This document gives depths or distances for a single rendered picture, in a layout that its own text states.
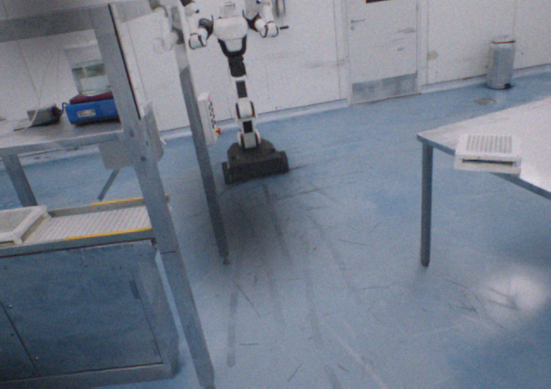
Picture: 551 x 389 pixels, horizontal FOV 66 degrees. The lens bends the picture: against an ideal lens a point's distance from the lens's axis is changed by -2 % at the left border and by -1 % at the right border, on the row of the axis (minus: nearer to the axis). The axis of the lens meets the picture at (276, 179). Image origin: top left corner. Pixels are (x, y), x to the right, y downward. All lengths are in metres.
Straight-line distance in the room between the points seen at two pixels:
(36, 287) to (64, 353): 0.38
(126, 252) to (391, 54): 4.63
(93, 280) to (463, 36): 5.33
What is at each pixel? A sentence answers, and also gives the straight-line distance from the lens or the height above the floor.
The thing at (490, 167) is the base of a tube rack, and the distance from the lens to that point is 1.91.
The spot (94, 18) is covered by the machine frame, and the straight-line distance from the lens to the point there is 1.41.
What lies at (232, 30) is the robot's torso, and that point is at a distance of 3.73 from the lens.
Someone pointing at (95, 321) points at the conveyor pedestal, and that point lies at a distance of 2.09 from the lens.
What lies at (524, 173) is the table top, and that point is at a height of 0.82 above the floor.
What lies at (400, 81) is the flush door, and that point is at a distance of 5.90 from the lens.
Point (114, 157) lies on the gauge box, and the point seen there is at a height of 1.08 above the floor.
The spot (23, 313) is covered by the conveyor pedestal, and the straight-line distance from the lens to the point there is 2.18.
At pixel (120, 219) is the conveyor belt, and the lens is 1.90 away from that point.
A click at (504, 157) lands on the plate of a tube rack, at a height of 0.89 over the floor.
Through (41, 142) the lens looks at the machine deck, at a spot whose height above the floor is 1.25.
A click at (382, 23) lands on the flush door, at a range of 5.68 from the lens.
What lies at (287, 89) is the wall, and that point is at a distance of 5.46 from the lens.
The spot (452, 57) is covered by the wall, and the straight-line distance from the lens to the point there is 6.18.
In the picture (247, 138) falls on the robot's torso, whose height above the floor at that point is 0.33.
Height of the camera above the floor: 1.63
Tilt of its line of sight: 25 degrees down
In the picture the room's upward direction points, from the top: 8 degrees counter-clockwise
